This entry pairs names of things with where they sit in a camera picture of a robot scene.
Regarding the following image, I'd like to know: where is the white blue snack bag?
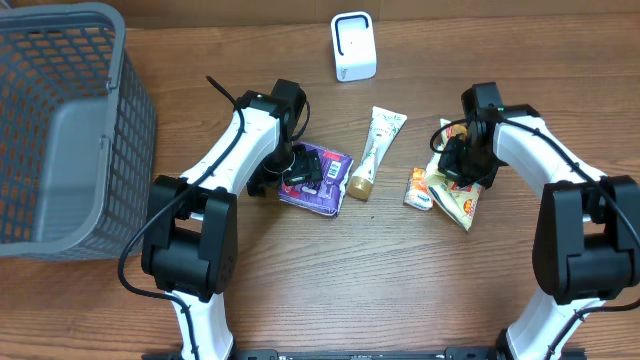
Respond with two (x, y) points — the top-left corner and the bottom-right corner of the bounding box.
(424, 118), (485, 232)

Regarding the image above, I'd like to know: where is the purple sanitary pad pack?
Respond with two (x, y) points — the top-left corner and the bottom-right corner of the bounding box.
(279, 142), (353, 217)

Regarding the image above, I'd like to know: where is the small orange snack packet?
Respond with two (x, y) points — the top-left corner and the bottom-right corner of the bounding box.
(404, 168), (433, 211)

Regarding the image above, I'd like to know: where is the white cream tube gold cap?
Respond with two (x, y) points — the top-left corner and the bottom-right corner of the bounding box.
(347, 106), (407, 200)

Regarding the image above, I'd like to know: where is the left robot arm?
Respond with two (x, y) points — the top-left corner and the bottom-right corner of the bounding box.
(141, 79), (323, 359)

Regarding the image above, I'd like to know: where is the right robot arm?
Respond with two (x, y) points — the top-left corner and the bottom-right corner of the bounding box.
(438, 82), (639, 360)

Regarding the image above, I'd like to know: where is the white barcode scanner stand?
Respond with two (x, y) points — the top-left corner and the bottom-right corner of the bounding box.
(330, 11), (377, 82)

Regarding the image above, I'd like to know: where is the grey plastic shopping basket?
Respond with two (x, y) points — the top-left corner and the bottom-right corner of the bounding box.
(1, 3), (157, 261)

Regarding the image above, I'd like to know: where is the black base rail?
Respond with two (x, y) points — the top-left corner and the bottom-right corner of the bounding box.
(141, 347), (589, 360)

